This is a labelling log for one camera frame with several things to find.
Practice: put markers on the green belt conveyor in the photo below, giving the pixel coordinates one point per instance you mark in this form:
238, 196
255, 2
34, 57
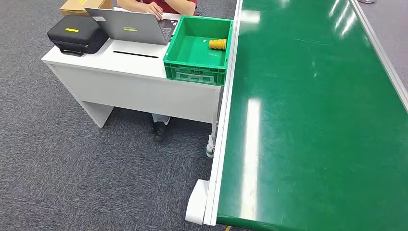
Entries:
318, 127

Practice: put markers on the person's black shoe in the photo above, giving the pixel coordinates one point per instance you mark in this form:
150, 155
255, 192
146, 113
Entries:
159, 131

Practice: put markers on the grey laptop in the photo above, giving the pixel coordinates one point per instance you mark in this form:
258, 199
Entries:
127, 29

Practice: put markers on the black zip carry case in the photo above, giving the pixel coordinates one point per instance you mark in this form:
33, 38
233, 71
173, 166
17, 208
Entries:
78, 33

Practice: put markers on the white desk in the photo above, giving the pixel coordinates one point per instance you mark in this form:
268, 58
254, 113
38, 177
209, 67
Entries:
134, 92

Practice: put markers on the yellow ribbed plastic part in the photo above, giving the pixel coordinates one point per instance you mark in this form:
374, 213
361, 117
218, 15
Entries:
218, 44

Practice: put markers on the green plastic crate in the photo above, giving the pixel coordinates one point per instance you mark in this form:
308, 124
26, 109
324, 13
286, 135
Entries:
191, 74

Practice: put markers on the round metal base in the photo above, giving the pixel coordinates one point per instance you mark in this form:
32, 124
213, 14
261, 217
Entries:
366, 1

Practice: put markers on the person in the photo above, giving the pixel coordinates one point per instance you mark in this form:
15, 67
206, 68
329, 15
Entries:
172, 3

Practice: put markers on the brown cardboard box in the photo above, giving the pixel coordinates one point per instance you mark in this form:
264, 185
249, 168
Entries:
76, 7

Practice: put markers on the white spray bottle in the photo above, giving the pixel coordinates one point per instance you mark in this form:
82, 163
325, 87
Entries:
210, 150

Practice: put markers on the person's left forearm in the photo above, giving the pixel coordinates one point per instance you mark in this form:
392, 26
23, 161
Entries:
185, 8

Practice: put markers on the person's right forearm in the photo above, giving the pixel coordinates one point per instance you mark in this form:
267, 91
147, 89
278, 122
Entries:
132, 4

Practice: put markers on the person's right hand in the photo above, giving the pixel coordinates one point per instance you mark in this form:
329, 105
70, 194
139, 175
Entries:
155, 9

